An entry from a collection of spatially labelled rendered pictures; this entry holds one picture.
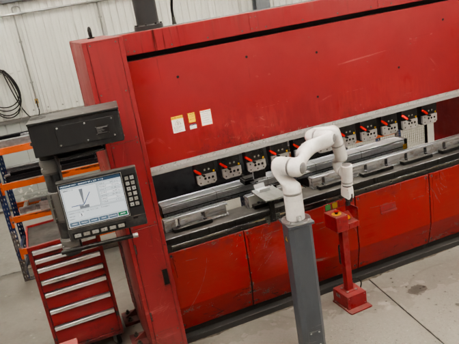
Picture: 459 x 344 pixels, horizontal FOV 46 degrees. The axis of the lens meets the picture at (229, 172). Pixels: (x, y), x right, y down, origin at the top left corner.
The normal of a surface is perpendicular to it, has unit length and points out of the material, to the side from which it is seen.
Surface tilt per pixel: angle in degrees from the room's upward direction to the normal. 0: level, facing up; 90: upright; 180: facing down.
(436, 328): 0
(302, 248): 90
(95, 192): 90
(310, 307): 90
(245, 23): 90
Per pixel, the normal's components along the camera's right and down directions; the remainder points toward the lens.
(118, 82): 0.36, 0.23
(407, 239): 0.38, 0.44
